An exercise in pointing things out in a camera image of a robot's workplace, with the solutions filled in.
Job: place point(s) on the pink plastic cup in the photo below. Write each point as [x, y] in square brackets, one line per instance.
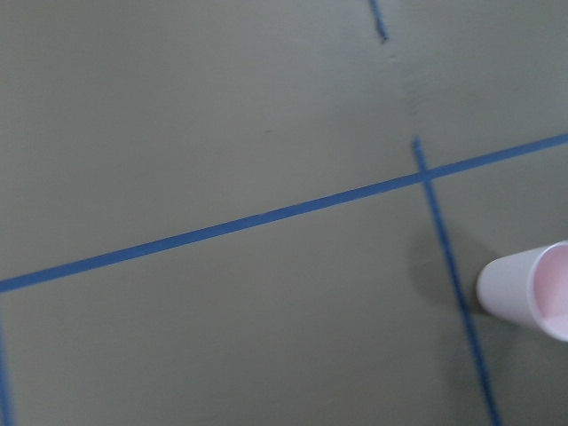
[528, 289]

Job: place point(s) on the brown paper table cover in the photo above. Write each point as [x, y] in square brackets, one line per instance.
[127, 122]

